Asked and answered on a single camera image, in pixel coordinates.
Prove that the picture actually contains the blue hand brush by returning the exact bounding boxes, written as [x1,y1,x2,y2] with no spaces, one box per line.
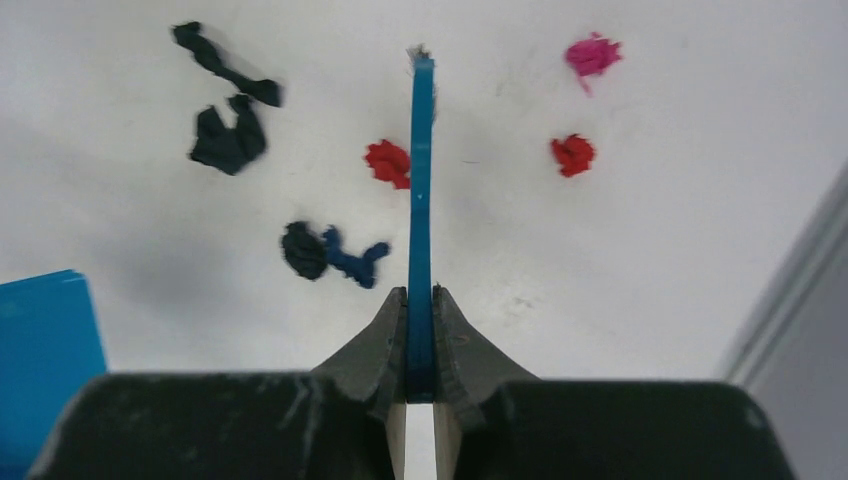
[405,45,436,404]

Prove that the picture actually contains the large black paper scrap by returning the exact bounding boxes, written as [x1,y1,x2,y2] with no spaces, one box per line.
[171,21,283,176]

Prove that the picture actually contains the pink paper scrap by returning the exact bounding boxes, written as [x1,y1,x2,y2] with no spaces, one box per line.
[563,32,623,97]

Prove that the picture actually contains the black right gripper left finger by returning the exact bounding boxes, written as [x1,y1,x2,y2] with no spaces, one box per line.
[27,287,407,479]

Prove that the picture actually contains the red paper scrap right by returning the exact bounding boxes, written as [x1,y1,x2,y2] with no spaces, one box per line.
[550,134,596,178]

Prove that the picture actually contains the red paper scrap centre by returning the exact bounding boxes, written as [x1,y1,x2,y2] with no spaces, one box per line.
[363,139,411,190]

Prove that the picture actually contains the dark blue paper scrap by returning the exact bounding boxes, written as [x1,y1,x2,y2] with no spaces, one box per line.
[321,226,391,289]

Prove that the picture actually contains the blue plastic dustpan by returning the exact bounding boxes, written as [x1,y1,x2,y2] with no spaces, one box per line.
[1,270,107,479]

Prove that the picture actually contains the red paper scrap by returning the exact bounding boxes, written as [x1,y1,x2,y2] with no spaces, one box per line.
[363,139,411,190]
[550,134,596,178]

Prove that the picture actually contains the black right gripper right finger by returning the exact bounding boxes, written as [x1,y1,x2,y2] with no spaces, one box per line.
[433,286,794,479]

